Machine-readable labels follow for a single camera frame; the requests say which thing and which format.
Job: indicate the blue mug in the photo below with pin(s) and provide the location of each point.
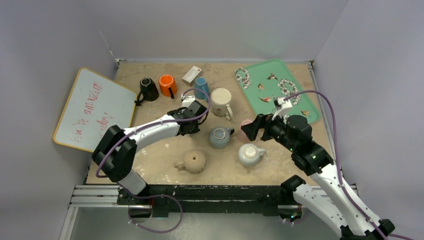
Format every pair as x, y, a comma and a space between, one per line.
202, 91

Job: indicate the green floral tray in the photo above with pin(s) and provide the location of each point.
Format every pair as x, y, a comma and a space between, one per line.
264, 81

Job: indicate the pink faceted mug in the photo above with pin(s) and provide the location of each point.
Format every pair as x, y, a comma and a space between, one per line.
241, 136

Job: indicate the blue-grey round mug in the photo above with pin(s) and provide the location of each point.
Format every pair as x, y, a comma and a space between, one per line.
219, 137

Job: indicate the cream white mug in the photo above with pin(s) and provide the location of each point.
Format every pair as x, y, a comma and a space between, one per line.
221, 103

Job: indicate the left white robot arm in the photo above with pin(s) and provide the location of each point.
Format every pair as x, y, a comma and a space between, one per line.
115, 153

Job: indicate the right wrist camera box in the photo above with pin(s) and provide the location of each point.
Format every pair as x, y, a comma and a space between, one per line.
282, 107

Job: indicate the pale speckled mug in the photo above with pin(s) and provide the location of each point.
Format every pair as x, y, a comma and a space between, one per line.
249, 154

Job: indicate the tan brown round mug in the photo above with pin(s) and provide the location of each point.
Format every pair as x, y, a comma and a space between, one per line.
193, 162

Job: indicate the whiteboard with red writing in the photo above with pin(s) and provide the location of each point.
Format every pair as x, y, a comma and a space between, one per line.
94, 104

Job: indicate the black base frame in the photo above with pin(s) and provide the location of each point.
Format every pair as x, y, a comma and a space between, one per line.
163, 199

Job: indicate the white red small box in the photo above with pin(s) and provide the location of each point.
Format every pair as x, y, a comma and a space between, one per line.
190, 77

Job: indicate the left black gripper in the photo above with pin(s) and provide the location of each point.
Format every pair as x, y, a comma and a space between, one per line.
195, 128

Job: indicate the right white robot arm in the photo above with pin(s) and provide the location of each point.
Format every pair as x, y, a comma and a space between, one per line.
342, 210

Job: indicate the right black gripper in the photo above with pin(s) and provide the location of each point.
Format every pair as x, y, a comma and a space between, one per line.
264, 126

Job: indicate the orange mug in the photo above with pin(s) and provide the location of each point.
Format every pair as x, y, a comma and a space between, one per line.
168, 86

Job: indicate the black mug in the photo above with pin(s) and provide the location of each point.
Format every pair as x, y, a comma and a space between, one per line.
148, 91

